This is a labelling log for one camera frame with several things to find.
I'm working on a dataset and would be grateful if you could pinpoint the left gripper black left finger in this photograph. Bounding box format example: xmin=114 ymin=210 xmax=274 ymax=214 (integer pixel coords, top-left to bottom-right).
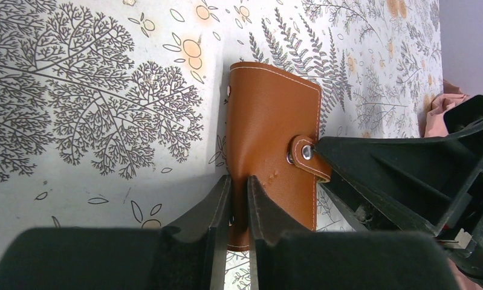
xmin=1 ymin=175 xmax=232 ymax=289

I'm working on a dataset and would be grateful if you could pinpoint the pink crumpled cloth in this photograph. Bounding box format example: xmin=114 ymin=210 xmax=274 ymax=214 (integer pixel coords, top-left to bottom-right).
xmin=423 ymin=94 xmax=471 ymax=138

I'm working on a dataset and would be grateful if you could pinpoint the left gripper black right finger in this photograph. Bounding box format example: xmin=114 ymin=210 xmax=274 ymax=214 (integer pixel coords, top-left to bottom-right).
xmin=247 ymin=176 xmax=459 ymax=289

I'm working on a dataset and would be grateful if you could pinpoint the brown leather card holder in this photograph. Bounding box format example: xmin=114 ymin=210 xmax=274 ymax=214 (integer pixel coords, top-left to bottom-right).
xmin=224 ymin=62 xmax=332 ymax=252

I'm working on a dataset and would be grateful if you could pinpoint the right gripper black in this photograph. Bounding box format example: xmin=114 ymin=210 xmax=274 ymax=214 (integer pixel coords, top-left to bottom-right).
xmin=315 ymin=94 xmax=483 ymax=277

